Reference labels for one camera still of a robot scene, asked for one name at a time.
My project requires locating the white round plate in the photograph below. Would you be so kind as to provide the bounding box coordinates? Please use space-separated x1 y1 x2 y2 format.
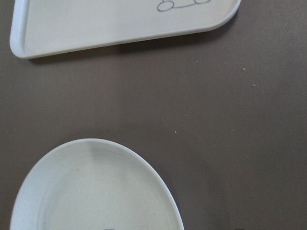
10 138 184 230

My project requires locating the cream rabbit tray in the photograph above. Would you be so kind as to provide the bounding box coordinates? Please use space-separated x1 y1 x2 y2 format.
10 0 240 59

